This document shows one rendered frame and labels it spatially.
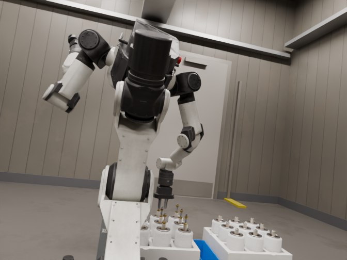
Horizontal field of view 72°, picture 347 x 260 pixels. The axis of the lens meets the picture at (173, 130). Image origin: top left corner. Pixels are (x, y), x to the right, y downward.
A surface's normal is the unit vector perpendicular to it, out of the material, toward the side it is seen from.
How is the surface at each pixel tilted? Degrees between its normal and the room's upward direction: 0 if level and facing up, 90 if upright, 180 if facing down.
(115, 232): 36
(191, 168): 90
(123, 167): 108
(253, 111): 90
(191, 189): 90
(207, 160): 90
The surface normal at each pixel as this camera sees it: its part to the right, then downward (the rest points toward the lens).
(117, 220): 0.23, -0.83
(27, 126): 0.22, -0.04
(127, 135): 0.17, 0.27
